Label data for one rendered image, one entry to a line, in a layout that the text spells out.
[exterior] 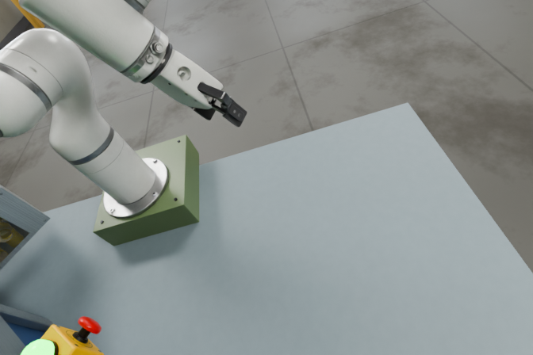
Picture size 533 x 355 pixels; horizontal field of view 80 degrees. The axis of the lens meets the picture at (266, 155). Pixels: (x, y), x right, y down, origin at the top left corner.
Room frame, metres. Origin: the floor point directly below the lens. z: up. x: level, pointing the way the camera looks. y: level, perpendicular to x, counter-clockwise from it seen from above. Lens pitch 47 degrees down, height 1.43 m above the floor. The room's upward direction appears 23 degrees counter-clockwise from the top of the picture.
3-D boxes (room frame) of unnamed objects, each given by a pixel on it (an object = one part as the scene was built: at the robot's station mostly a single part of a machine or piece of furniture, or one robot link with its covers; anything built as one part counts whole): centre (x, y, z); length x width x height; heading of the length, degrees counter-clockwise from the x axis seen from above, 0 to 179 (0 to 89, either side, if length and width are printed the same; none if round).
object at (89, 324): (0.24, 0.38, 0.96); 0.04 x 0.03 x 0.04; 42
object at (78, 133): (0.65, 0.35, 1.14); 0.19 x 0.12 x 0.24; 145
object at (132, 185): (0.62, 0.36, 0.93); 0.19 x 0.19 x 0.18
